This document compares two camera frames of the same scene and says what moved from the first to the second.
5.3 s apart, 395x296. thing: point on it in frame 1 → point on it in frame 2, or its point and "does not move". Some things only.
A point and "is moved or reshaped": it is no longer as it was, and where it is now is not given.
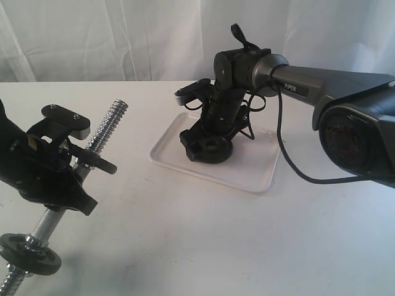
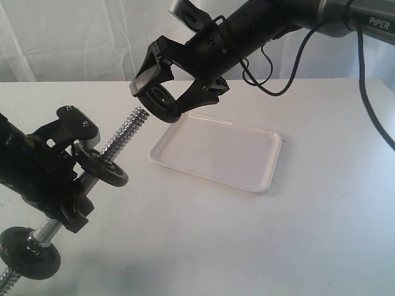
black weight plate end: x=92 y=158 is moved or reshaped
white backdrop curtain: x=43 y=41 does not move
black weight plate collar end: x=46 y=262 is moved or reshaped
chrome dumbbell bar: x=47 y=229 → x=87 y=183
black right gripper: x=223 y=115 → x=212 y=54
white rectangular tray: x=250 y=166 does not move
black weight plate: x=209 y=150 → x=158 y=101
